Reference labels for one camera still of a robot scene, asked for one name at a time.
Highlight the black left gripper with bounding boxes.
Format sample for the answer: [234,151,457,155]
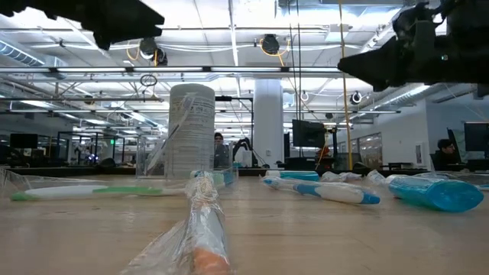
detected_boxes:
[0,0,165,51]

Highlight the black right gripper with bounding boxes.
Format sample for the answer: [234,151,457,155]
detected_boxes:
[338,0,489,96]

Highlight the green toothbrush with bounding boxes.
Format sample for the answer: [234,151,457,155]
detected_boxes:
[0,168,187,202]

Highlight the black monitor on stand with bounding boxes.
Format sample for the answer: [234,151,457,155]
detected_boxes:
[291,118,327,149]

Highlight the person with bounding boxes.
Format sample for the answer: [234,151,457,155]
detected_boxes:
[430,138,468,172]
[212,131,230,170]

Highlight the black desk monitor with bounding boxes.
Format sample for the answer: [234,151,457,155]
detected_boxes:
[9,133,39,150]
[463,121,489,153]

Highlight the white building column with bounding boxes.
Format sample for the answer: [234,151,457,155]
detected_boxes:
[253,78,285,170]

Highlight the orange toothbrush in clear wrap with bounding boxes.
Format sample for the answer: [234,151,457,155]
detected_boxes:
[121,170,235,275]

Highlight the black ceiling cable reel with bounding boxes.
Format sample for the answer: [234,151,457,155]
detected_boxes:
[261,33,281,56]
[138,37,169,66]

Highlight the yellow hanging cable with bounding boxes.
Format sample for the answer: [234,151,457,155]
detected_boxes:
[337,0,354,171]

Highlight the black aluminium table frame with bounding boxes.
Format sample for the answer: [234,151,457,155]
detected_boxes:
[0,166,489,177]

